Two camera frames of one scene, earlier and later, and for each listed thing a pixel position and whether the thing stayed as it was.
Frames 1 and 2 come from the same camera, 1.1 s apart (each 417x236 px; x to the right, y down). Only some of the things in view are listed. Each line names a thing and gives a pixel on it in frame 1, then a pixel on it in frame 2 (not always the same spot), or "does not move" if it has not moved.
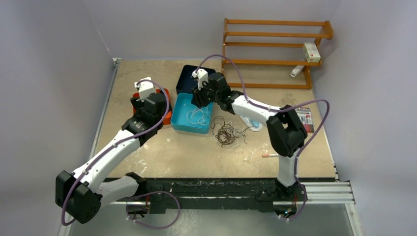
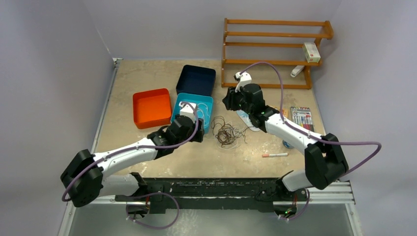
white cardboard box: x=311 y=52 does not move
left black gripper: x=138 y=104 -> x=198 y=136
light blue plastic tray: x=187 y=118 does not move
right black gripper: x=198 y=99 -> x=230 y=100
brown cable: x=225 y=133 does not move
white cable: x=228 y=137 does not move
